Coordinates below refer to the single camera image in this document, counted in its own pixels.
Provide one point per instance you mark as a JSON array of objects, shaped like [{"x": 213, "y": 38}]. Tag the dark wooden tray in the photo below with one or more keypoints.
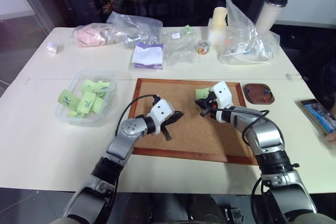
[{"x": 260, "y": 95}]

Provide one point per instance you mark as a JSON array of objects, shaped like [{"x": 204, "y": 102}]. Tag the flat clear plastic bag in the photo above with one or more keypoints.
[{"x": 181, "y": 48}]

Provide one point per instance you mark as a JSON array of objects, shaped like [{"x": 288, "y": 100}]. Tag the smartphone with lit screen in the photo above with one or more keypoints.
[{"x": 319, "y": 116}]

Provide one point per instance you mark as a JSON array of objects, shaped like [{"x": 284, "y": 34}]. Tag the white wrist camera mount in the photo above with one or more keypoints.
[
  {"x": 161, "y": 110},
  {"x": 223, "y": 94}
]

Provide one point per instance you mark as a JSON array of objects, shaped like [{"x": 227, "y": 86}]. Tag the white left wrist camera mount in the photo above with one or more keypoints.
[{"x": 161, "y": 110}]

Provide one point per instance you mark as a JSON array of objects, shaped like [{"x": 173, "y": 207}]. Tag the green sticky note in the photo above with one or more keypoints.
[
  {"x": 86, "y": 102},
  {"x": 98, "y": 104},
  {"x": 201, "y": 93},
  {"x": 90, "y": 85},
  {"x": 103, "y": 87},
  {"x": 76, "y": 114},
  {"x": 67, "y": 99}
]

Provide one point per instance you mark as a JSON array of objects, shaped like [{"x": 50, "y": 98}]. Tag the crumpled clear plastic bag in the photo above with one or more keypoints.
[{"x": 136, "y": 28}]

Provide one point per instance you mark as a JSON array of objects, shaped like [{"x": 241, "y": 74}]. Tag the person's hand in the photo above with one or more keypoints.
[{"x": 331, "y": 137}]

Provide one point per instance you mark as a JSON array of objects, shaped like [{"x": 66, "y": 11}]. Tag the blue pushpin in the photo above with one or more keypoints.
[{"x": 266, "y": 91}]

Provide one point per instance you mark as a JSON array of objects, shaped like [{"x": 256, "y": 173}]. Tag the small clear pushpin jar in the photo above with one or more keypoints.
[{"x": 202, "y": 47}]

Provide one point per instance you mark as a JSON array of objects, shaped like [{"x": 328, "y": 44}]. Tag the wood-framed cork board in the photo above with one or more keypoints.
[{"x": 194, "y": 134}]

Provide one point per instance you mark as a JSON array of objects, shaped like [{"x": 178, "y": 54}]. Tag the large clear plastic bag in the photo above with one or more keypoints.
[{"x": 246, "y": 45}]

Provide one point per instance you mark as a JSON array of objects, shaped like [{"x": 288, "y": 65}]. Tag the clear plastic box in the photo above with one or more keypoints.
[{"x": 86, "y": 119}]

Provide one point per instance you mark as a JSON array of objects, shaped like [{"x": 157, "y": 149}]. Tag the small white roll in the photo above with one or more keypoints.
[{"x": 52, "y": 48}]

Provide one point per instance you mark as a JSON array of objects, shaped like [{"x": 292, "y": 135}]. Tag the purple tissue pack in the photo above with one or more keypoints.
[{"x": 147, "y": 56}]

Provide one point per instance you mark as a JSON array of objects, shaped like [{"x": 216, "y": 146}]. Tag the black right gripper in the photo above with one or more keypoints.
[{"x": 210, "y": 102}]

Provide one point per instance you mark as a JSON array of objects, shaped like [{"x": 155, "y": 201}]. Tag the small green paper piece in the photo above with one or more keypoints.
[{"x": 187, "y": 29}]

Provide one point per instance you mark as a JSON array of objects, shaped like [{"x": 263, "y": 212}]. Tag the pink item in plastic bag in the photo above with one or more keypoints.
[{"x": 88, "y": 36}]

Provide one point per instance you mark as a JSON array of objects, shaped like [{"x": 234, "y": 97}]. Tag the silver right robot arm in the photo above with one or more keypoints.
[{"x": 265, "y": 140}]

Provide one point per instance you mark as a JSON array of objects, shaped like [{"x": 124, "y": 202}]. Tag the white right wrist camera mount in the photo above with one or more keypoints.
[{"x": 223, "y": 94}]

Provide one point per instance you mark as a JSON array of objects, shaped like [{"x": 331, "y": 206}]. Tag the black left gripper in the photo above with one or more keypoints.
[{"x": 168, "y": 124}]

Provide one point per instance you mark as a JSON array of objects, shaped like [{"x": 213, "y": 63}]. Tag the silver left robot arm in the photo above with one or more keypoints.
[{"x": 123, "y": 142}]

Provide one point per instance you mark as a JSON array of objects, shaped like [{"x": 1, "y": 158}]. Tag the cream cylinder stack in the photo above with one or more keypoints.
[{"x": 218, "y": 24}]

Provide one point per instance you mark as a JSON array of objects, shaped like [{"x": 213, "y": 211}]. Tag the white tumbler with black lid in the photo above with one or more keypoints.
[{"x": 270, "y": 14}]

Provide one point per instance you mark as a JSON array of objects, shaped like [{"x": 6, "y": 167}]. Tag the black clip under table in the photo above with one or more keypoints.
[{"x": 233, "y": 213}]

